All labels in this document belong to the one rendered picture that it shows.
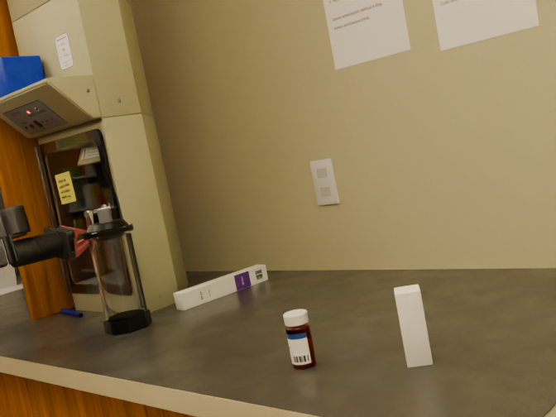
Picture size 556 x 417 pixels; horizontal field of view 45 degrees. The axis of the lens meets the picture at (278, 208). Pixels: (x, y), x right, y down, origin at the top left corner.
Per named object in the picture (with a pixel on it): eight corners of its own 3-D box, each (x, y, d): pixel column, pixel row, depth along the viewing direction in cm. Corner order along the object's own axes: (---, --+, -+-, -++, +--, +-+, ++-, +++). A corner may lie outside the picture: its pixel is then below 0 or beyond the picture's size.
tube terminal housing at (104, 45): (150, 285, 200) (94, 22, 193) (222, 285, 178) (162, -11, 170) (74, 310, 182) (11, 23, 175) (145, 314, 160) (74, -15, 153)
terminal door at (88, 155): (71, 292, 181) (39, 145, 177) (136, 294, 160) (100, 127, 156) (69, 293, 180) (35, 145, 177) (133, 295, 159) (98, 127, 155)
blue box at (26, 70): (29, 98, 175) (21, 64, 174) (48, 91, 168) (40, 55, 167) (-8, 102, 168) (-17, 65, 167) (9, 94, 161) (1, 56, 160)
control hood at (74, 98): (36, 137, 178) (28, 99, 177) (103, 117, 155) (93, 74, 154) (-7, 143, 170) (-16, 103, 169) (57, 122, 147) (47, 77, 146)
